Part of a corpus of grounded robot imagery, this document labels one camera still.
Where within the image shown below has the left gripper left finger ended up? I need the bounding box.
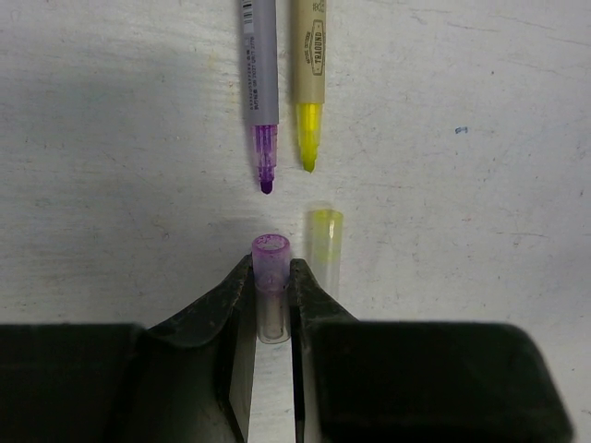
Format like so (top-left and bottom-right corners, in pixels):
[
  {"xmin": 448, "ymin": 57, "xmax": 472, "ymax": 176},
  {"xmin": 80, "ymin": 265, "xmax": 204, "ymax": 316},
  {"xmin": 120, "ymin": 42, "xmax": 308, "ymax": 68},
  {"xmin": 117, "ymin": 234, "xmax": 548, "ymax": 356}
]
[{"xmin": 1, "ymin": 257, "xmax": 256, "ymax": 442}]

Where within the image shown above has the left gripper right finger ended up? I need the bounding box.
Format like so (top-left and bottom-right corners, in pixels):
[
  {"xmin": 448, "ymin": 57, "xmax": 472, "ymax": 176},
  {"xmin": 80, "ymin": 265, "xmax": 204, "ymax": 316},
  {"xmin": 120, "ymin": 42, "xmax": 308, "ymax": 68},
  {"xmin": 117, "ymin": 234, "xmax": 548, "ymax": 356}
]
[{"xmin": 288, "ymin": 259, "xmax": 574, "ymax": 442}]

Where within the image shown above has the purple pen cap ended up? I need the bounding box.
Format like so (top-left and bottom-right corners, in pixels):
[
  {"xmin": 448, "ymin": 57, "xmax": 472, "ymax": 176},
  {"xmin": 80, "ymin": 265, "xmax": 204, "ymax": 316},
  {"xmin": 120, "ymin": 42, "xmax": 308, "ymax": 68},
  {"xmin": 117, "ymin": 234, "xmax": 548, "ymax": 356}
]
[{"xmin": 251, "ymin": 233, "xmax": 291, "ymax": 344}]

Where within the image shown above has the yellow pen cap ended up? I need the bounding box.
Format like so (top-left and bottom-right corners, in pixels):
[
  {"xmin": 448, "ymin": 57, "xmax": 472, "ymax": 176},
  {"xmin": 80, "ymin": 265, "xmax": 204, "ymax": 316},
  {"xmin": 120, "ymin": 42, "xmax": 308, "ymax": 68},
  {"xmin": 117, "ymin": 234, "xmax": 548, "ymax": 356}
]
[{"xmin": 305, "ymin": 200, "xmax": 344, "ymax": 299}]

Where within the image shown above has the yellow highlighter pen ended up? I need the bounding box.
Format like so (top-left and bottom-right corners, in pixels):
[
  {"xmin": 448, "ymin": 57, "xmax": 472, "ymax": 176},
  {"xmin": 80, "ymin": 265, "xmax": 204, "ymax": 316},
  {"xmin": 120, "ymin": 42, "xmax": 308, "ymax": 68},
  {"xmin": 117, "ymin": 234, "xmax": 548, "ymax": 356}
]
[{"xmin": 293, "ymin": 0, "xmax": 327, "ymax": 173}]

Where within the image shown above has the purple highlighter pen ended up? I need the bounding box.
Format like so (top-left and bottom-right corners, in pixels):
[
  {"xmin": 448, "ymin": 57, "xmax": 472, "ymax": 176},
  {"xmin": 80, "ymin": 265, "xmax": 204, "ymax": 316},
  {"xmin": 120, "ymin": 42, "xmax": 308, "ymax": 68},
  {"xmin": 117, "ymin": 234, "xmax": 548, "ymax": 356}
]
[{"xmin": 238, "ymin": 0, "xmax": 279, "ymax": 195}]

